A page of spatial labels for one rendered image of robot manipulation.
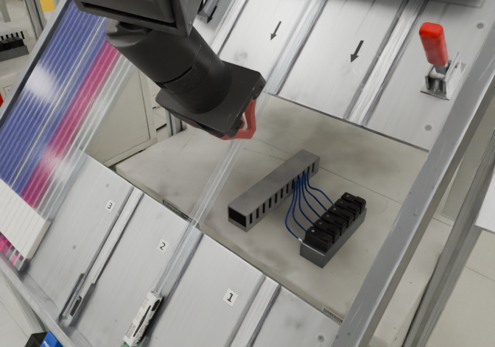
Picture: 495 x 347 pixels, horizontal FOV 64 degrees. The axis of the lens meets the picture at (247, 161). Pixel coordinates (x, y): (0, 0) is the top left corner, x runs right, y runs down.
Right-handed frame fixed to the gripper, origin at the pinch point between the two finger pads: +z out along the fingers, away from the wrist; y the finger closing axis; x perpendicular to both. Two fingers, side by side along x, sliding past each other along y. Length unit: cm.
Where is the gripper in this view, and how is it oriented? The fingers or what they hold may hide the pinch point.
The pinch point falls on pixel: (244, 128)
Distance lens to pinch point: 45.7
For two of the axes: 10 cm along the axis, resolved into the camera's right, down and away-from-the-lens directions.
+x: -5.0, 8.6, -1.3
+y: -7.6, -3.7, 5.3
